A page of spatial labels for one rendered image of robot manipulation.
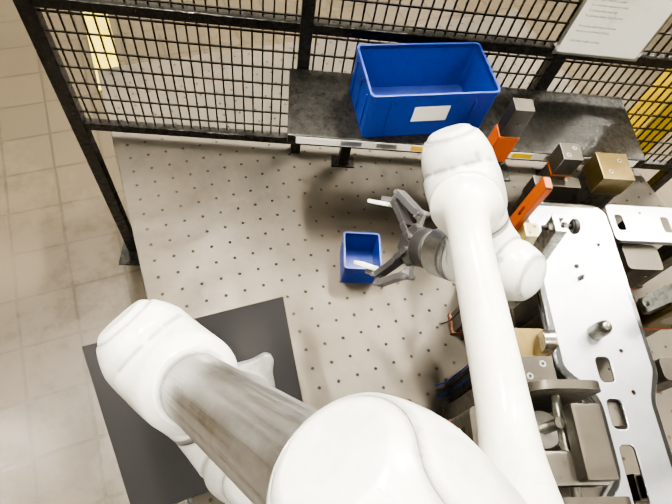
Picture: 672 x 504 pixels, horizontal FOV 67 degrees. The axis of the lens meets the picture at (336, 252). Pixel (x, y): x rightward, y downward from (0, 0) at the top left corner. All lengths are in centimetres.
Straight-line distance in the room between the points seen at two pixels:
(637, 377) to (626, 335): 9
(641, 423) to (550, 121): 74
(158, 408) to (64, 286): 153
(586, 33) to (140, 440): 134
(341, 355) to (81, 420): 107
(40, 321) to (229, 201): 101
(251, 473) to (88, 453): 158
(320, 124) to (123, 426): 77
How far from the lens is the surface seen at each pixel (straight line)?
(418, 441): 29
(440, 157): 74
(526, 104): 119
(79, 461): 204
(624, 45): 151
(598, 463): 89
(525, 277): 80
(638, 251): 140
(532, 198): 110
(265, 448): 46
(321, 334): 132
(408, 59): 131
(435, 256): 89
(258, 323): 106
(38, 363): 217
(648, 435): 119
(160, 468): 118
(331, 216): 148
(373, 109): 116
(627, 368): 121
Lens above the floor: 193
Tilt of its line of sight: 60 degrees down
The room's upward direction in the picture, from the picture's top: 15 degrees clockwise
